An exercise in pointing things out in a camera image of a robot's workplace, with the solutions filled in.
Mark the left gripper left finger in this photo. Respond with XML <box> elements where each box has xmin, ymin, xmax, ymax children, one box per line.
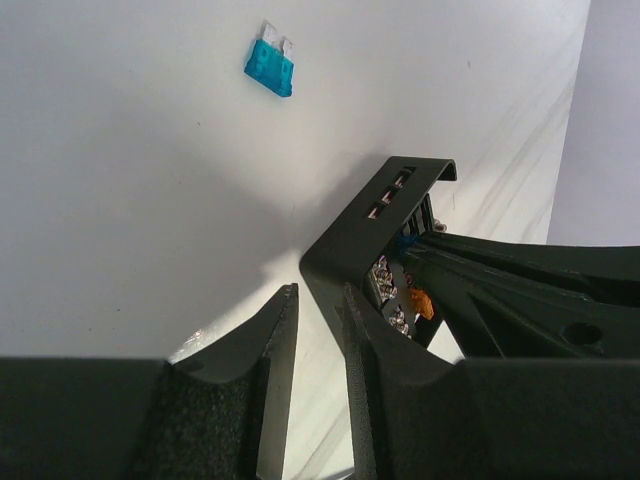
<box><xmin>1</xmin><ymin>284</ymin><xmax>299</xmax><ymax>479</ymax></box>

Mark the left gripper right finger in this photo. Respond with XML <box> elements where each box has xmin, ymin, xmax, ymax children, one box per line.
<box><xmin>343</xmin><ymin>285</ymin><xmax>639</xmax><ymax>479</ymax></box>

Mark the black fuse box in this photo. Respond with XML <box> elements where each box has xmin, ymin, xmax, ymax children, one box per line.
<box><xmin>300</xmin><ymin>156</ymin><xmax>457</xmax><ymax>345</ymax></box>

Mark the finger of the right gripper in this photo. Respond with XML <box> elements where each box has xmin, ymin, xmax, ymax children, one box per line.
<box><xmin>402</xmin><ymin>233</ymin><xmax>639</xmax><ymax>359</ymax></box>

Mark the orange fuse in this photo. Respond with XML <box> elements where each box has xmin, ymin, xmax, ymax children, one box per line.
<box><xmin>409</xmin><ymin>288</ymin><xmax>435</xmax><ymax>320</ymax></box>

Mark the blue fuse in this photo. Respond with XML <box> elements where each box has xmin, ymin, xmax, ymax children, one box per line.
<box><xmin>396</xmin><ymin>234</ymin><xmax>420</xmax><ymax>258</ymax></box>
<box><xmin>244</xmin><ymin>21</ymin><xmax>294</xmax><ymax>98</ymax></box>

